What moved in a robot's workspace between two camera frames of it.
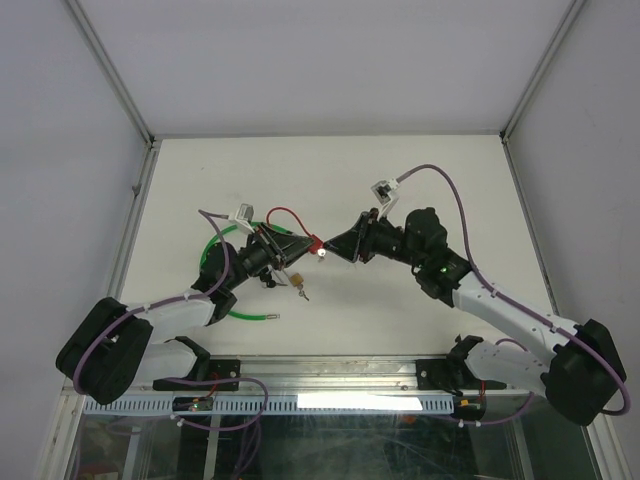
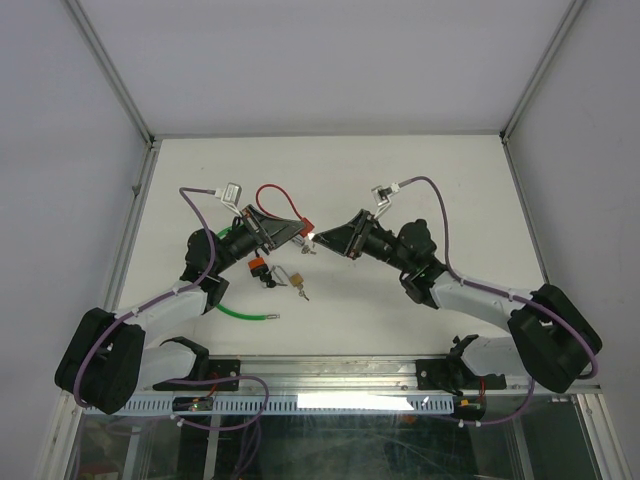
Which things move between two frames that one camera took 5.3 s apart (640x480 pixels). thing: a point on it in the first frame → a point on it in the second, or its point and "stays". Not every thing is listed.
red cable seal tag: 317,243 → 307,226
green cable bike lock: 270,317 stays
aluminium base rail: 331,375 stays
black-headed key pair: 267,278 stays
